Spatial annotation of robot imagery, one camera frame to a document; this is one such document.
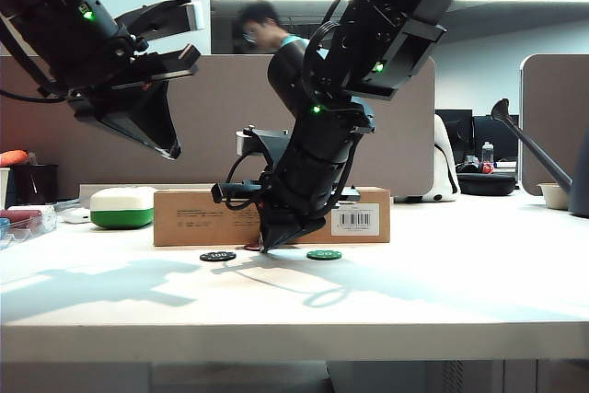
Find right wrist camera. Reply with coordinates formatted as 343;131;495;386
234;124;296;158

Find black bowl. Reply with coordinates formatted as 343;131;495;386
455;171;518;198

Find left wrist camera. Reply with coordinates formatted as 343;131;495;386
113;0;206;45

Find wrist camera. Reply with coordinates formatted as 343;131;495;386
234;124;296;158
113;0;206;45

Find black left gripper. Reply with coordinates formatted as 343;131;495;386
67;41;202;161

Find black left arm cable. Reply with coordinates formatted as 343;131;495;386
0;86;71;105

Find black pen holder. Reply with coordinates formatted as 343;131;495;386
8;163;61;208

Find black computer monitor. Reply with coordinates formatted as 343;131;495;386
472;115;521;169
433;109;475;169

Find white and green container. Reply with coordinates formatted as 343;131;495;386
88;186;158;230

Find white paper bowl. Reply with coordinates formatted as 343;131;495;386
535;181;572;212

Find orange cloth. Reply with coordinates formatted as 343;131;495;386
0;149;29;168

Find long brown cardboard box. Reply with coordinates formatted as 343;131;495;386
152;186;393;249

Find red poker chip stack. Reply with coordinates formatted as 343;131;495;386
0;209;43;229

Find person in teal shirt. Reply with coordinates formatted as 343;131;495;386
231;0;324;56

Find white and black curved object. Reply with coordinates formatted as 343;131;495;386
392;113;461;205

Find black 100 poker chip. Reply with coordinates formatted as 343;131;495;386
199;249;237;263

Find clear acrylic chip tray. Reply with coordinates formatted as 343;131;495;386
0;204;59;252

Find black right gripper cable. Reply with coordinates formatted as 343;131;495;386
224;153;253;188

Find brown fabric desk divider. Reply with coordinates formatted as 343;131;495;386
518;52;589;197
0;53;437;201

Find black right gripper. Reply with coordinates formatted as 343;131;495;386
210;161;363;255

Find grey watering can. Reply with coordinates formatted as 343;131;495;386
490;98;589;220

